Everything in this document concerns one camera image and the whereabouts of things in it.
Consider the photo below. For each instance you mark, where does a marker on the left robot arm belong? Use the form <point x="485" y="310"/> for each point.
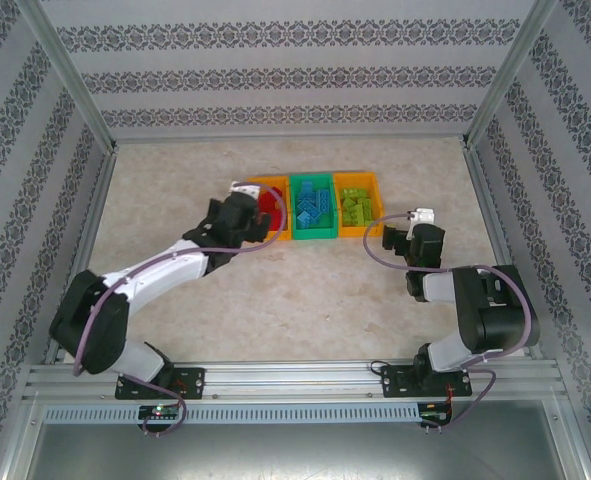
<point x="155" y="270"/>

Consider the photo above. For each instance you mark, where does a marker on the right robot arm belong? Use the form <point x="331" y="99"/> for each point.
<point x="500" y="310"/>

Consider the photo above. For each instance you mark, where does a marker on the orange plastic bin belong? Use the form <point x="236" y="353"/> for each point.
<point x="360" y="231"/>
<point x="275" y="235"/>

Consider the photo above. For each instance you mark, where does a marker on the green plastic bin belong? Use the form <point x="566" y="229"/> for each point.
<point x="315" y="232"/>

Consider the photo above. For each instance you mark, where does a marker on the small green circuit board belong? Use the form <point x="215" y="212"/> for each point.
<point x="162" y="411"/>
<point x="435" y="412"/>

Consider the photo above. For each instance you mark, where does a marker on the grey metal sheet panel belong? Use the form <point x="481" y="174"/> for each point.
<point x="295" y="455"/>

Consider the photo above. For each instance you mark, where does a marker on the aluminium table edge rail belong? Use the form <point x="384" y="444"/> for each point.
<point x="485" y="200"/>
<point x="96" y="200"/>

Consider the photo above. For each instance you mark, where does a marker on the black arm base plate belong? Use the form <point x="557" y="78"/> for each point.
<point x="395" y="382"/>
<point x="192" y="382"/>

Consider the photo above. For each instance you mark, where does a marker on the aluminium mounting rail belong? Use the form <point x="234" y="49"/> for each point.
<point x="295" y="380"/>

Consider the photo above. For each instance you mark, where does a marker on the aluminium frame post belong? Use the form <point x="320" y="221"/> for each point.
<point x="71" y="75"/>
<point x="507" y="75"/>

